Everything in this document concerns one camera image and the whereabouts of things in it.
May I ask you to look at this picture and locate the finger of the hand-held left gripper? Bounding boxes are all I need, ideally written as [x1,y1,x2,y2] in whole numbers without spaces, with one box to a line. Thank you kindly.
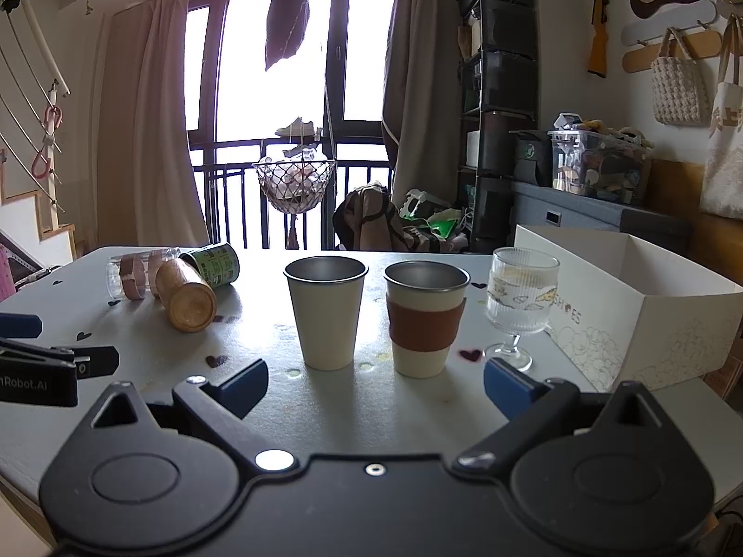
[0,337,120,380]
[0,312,43,338]

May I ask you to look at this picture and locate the wire hanging basket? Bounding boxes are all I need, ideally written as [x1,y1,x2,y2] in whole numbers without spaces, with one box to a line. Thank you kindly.
[252,152,338,216]

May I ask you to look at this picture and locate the black balcony railing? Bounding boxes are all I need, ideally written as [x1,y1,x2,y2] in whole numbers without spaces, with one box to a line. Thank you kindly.
[188,138,397,252]

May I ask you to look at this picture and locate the cream tote bag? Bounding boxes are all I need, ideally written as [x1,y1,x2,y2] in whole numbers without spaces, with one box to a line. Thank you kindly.
[699,10,743,221]

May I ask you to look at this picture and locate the wooden wall hook board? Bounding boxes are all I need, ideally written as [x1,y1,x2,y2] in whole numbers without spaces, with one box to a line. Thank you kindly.
[621,28,724,74]

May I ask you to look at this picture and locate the white cup brown sleeve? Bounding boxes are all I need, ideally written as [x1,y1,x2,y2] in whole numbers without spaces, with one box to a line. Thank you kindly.
[383,260,471,378]

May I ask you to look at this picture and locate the dark hanging cloth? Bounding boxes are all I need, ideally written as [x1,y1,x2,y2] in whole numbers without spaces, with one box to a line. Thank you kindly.
[265,0,315,71]

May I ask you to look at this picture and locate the plain white metal cup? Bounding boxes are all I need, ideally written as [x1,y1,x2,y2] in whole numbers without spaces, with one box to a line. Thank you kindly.
[283,255,370,371]

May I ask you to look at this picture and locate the clear plastic storage bin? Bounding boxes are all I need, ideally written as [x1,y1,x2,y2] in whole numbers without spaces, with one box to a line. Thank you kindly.
[548,112,655,205]

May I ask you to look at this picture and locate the beige curtain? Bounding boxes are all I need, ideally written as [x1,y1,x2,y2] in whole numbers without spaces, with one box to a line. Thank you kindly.
[381,0,466,211]
[106,0,211,250]

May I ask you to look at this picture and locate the ribbed stemmed glass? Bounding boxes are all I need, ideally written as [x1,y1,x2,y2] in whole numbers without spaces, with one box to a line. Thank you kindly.
[484,247,561,373]

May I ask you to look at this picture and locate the green printed can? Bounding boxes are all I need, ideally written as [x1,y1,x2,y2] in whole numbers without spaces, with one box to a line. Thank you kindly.
[179,242,241,291]

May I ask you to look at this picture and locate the clear glass cup pink bands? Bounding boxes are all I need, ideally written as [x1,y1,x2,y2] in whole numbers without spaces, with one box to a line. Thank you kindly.
[106,248,181,303]

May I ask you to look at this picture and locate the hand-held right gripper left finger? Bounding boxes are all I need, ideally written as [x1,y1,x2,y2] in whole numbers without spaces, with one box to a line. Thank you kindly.
[87,358,297,472]

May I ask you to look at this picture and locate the grey storage box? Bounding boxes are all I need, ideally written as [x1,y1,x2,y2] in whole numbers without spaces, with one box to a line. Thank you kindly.
[509,180,695,257]

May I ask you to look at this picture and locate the green and white bag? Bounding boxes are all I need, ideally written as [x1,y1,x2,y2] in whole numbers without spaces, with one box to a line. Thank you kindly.
[399,188,466,240]

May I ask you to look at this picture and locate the white stair railing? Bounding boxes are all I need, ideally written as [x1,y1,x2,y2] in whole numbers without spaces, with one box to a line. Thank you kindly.
[0,0,74,234]

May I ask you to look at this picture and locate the black bag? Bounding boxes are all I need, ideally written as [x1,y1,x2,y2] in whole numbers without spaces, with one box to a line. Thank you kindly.
[511,129,556,188]

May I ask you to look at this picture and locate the pink carabiner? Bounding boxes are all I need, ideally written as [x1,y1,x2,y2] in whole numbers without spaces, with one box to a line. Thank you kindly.
[33,105,64,180]

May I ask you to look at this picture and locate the yellow toy rifle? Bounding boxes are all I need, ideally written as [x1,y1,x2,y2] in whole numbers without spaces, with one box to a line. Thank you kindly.
[587,0,611,78]

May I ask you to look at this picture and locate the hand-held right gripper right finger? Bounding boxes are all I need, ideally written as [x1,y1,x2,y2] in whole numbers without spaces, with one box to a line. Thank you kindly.
[453,358,668,471]

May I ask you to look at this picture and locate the wooden staircase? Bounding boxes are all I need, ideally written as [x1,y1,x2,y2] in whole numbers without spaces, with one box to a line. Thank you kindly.
[0,190,80,282]

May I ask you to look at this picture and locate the white cardboard shoe box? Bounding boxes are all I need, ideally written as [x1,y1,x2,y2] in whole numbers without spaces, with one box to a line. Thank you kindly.
[513,224,743,393]

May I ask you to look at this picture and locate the black shelf rack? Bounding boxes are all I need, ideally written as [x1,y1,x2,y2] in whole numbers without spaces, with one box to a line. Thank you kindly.
[454,0,538,254]

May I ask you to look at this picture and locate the cream crochet bag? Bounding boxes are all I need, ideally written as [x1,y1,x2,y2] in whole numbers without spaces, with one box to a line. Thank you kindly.
[649,27,712,126]

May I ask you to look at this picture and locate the wooden cup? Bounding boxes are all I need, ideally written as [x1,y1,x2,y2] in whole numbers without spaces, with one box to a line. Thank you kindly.
[154,258,218,334]

